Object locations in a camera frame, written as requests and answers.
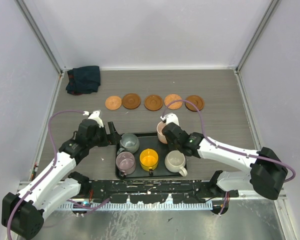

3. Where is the pink ceramic mug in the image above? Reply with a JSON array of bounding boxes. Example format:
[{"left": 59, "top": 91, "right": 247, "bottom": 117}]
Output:
[{"left": 156, "top": 121, "right": 168, "bottom": 144}]

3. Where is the cream ceramic mug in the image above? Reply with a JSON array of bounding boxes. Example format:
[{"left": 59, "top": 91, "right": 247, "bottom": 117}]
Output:
[{"left": 164, "top": 150, "right": 188, "bottom": 177}]

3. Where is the woven rattan coaster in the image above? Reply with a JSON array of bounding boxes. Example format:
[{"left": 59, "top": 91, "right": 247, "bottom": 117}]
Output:
[
  {"left": 164, "top": 93, "right": 183, "bottom": 110},
  {"left": 105, "top": 95, "right": 122, "bottom": 111}
]

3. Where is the brown wooden saucer coaster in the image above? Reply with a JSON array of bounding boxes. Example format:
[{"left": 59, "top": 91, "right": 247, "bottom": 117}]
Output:
[
  {"left": 185, "top": 95, "right": 205, "bottom": 112},
  {"left": 122, "top": 93, "right": 141, "bottom": 110},
  {"left": 144, "top": 94, "right": 163, "bottom": 111}
]

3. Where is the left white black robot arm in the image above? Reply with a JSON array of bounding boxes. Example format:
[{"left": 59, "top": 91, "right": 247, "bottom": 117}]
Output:
[{"left": 1, "top": 118, "right": 121, "bottom": 240}]

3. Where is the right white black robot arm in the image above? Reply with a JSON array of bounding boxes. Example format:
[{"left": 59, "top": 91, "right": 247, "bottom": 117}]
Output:
[{"left": 162, "top": 122, "right": 288, "bottom": 200}]

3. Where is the grey ceramic mug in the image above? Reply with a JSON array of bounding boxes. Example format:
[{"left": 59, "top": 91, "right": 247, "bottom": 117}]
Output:
[{"left": 117, "top": 133, "right": 140, "bottom": 155}]

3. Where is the lilac ceramic mug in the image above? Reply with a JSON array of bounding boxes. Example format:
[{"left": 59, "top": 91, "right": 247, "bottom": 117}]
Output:
[{"left": 115, "top": 151, "right": 136, "bottom": 178}]

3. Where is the yellow ceramic mug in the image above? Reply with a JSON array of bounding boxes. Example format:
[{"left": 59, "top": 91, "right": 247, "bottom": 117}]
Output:
[{"left": 139, "top": 148, "right": 159, "bottom": 176}]

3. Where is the dark blue folded cloth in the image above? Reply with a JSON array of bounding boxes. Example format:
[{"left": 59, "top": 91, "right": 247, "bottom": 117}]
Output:
[{"left": 65, "top": 65, "right": 101, "bottom": 96}]

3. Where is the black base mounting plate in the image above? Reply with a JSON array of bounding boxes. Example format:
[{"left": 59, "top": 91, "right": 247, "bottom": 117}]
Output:
[{"left": 74, "top": 179, "right": 226, "bottom": 204}]

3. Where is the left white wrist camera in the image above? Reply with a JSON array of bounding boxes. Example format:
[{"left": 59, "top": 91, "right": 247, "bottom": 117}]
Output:
[{"left": 82, "top": 110, "right": 104, "bottom": 128}]

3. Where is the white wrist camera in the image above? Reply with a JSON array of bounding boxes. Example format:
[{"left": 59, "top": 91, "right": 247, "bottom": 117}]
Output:
[
  {"left": 160, "top": 113, "right": 180, "bottom": 126},
  {"left": 82, "top": 110, "right": 104, "bottom": 128}
]

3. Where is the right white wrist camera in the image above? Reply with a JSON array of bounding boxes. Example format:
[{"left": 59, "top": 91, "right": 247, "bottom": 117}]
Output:
[{"left": 160, "top": 113, "right": 180, "bottom": 126}]

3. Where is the white slotted cable duct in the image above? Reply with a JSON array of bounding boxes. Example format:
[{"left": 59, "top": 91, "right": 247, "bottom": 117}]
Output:
[{"left": 59, "top": 201, "right": 213, "bottom": 211}]

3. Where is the aluminium frame rail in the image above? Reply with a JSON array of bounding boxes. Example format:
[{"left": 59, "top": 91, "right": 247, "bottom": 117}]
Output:
[{"left": 14, "top": 178, "right": 287, "bottom": 201}]

